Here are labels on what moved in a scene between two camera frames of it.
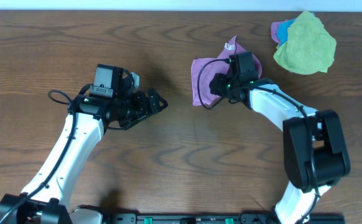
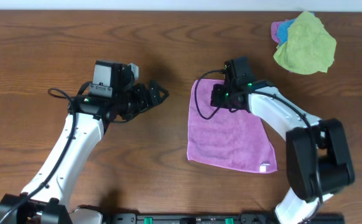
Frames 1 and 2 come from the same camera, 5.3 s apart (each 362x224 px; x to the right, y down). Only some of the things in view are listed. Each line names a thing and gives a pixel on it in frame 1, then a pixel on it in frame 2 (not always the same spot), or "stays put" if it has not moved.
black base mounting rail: (241, 218) stays put
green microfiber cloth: (309, 47) stays put
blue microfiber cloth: (282, 30) stays put
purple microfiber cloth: (202, 70) to (217, 136)
